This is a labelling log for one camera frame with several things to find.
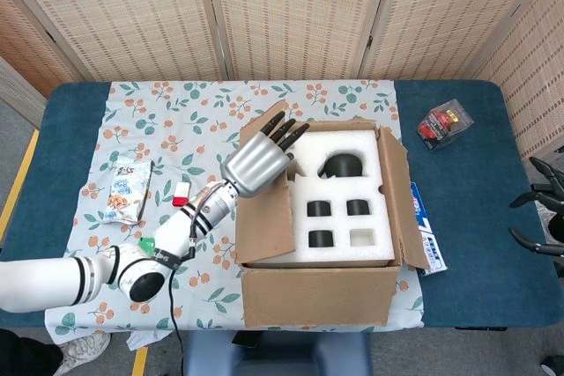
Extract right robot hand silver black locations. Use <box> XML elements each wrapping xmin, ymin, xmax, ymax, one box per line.
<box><xmin>508</xmin><ymin>156</ymin><xmax>564</xmax><ymax>258</ymax></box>

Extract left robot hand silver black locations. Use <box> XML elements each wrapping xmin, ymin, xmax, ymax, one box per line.
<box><xmin>221</xmin><ymin>111</ymin><xmax>309</xmax><ymax>198</ymax></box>

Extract red taped cardboard box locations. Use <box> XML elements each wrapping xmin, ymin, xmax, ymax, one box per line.
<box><xmin>232</xmin><ymin>100</ymin><xmax>431</xmax><ymax>328</ymax></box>

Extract small red white box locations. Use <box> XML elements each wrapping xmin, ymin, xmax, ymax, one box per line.
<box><xmin>171</xmin><ymin>181</ymin><xmax>192</xmax><ymax>209</ymax></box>

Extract blue white toothpaste box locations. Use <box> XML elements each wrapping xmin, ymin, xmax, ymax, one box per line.
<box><xmin>409</xmin><ymin>181</ymin><xmax>448</xmax><ymax>278</ymax></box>

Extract red item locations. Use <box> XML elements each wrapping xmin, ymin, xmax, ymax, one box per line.
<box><xmin>417</xmin><ymin>100</ymin><xmax>475</xmax><ymax>151</ymax></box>

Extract black cup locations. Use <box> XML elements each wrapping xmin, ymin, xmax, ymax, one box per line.
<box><xmin>307</xmin><ymin>201</ymin><xmax>332</xmax><ymax>218</ymax></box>
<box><xmin>308</xmin><ymin>229</ymin><xmax>335</xmax><ymax>248</ymax></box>
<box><xmin>346</xmin><ymin>199</ymin><xmax>370</xmax><ymax>217</ymax></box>

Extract floral print tablecloth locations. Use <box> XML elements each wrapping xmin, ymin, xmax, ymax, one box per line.
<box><xmin>43</xmin><ymin>79</ymin><xmax>426</xmax><ymax>346</ymax></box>

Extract white foam insert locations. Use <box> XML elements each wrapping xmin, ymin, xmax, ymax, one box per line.
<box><xmin>286</xmin><ymin>129</ymin><xmax>395</xmax><ymax>263</ymax></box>

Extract black teapot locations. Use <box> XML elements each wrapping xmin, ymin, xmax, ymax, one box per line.
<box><xmin>317</xmin><ymin>153</ymin><xmax>366</xmax><ymax>179</ymax></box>

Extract silver snack bag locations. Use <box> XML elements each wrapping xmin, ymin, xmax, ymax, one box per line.
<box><xmin>103</xmin><ymin>150</ymin><xmax>154</xmax><ymax>225</ymax></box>

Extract green sachet packet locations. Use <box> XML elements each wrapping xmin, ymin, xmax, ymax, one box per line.
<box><xmin>137</xmin><ymin>237</ymin><xmax>159</xmax><ymax>257</ymax></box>

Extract woven folding screen panel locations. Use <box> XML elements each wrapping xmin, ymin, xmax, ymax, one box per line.
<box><xmin>202</xmin><ymin>0</ymin><xmax>393</xmax><ymax>82</ymax></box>
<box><xmin>0</xmin><ymin>0</ymin><xmax>96</xmax><ymax>100</ymax></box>
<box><xmin>359</xmin><ymin>0</ymin><xmax>563</xmax><ymax>82</ymax></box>
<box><xmin>473</xmin><ymin>0</ymin><xmax>564</xmax><ymax>174</ymax></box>
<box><xmin>0</xmin><ymin>0</ymin><xmax>230</xmax><ymax>83</ymax></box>
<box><xmin>0</xmin><ymin>56</ymin><xmax>48</xmax><ymax>130</ymax></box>

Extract black and white shoe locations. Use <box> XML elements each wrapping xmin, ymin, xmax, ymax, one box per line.
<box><xmin>540</xmin><ymin>354</ymin><xmax>564</xmax><ymax>376</ymax></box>

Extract white sneaker with dark marks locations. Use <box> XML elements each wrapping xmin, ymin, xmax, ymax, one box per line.
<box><xmin>55</xmin><ymin>332</ymin><xmax>111</xmax><ymax>376</ymax></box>

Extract black trouser leg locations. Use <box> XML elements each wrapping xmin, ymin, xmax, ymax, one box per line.
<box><xmin>0</xmin><ymin>327</ymin><xmax>63</xmax><ymax>376</ymax></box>

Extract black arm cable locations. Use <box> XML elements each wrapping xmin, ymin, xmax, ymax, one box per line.
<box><xmin>167</xmin><ymin>234</ymin><xmax>198</xmax><ymax>353</ymax></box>

